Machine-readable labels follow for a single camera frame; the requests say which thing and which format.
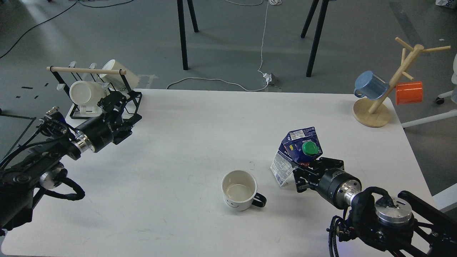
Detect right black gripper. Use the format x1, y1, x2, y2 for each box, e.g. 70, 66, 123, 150
292, 157, 361, 210

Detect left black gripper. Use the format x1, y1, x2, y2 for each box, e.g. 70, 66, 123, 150
75, 91, 142, 153

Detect blue white milk carton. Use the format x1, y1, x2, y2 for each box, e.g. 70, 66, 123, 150
270, 127, 323, 187

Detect white smiley mug black handle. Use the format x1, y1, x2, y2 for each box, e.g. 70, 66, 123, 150
221, 170, 267, 211

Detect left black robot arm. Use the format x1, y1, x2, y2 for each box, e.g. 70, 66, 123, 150
0, 91, 142, 236

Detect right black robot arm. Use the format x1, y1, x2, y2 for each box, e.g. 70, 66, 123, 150
293, 157, 457, 257

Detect cream mug rear on rack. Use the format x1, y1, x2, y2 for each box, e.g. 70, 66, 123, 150
99, 60, 139, 92

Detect white mug front on rack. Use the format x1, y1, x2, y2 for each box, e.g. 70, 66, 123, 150
70, 80, 108, 107

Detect wooden mug tree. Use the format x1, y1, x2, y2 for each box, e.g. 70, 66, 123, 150
352, 37, 451, 127

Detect left black table legs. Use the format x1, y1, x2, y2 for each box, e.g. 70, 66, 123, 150
176, 0, 199, 71

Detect black table legs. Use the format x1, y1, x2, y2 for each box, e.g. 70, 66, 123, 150
300, 0, 329, 77
176, 0, 199, 71

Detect grey power adapter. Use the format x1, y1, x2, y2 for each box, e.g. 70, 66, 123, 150
263, 73, 278, 86

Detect blue mug on tree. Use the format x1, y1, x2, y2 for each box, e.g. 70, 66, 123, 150
353, 71, 389, 100

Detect orange mug on tree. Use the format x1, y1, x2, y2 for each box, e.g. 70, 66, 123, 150
395, 81, 423, 105

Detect white chair base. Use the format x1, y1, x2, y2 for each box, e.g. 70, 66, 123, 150
401, 55, 457, 129

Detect right black table legs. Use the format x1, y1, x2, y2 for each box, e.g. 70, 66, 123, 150
300, 0, 329, 77

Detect black wire mug rack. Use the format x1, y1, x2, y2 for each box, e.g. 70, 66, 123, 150
47, 61, 135, 119

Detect black floor cable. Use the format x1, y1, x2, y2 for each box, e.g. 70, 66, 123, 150
0, 0, 135, 60

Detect white power cable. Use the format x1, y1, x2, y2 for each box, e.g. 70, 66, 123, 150
166, 0, 282, 92

